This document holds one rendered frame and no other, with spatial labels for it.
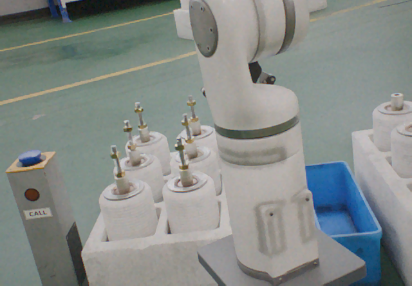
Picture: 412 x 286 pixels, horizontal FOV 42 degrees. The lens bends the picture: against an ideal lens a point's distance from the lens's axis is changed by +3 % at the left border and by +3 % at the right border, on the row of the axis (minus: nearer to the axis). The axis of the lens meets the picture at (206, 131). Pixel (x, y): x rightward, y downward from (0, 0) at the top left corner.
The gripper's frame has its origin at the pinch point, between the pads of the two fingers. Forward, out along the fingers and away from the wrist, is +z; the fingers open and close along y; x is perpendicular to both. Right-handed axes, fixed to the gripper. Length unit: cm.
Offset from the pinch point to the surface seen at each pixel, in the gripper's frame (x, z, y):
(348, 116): -74, 35, -51
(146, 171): -13.1, 10.7, 18.2
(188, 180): -2.0, 9.2, 11.0
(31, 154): -13.5, 2.2, 38.0
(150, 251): 2.6, 18.6, 20.1
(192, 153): -13.4, 9.2, 8.6
